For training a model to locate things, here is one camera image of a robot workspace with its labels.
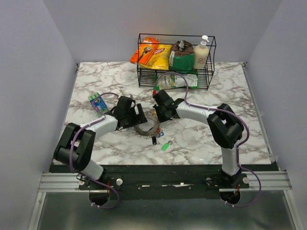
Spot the metal toothed key ring disc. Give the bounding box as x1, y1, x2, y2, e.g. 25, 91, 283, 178
134, 116, 159, 137

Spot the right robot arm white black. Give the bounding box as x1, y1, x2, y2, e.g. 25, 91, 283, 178
153, 90, 244, 188

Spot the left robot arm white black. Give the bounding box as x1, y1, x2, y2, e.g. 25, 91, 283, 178
53, 96, 147, 189

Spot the green blue sponge pack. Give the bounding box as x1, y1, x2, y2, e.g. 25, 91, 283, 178
88, 92, 109, 113

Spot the green white snack bag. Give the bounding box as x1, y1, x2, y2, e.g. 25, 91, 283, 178
155, 74, 199, 91

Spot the key with green tag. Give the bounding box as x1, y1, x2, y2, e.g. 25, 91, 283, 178
161, 137, 175, 151

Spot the yellow chips bag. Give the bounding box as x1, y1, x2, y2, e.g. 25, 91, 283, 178
143, 44, 171, 70

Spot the brown green coffee bag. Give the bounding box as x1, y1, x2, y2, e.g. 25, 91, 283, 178
169, 40, 194, 72

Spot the orange razor box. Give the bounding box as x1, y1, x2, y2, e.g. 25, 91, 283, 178
130, 37, 159, 68

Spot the cream lotion pump bottle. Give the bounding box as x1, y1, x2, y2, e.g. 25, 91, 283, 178
193, 35, 209, 69

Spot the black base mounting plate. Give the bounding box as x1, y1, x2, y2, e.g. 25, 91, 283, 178
39, 163, 286, 204

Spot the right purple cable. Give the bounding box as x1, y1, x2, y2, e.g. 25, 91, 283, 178
152, 71, 262, 208

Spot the black wire shelf rack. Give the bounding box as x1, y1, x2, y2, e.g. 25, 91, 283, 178
131, 33, 216, 90

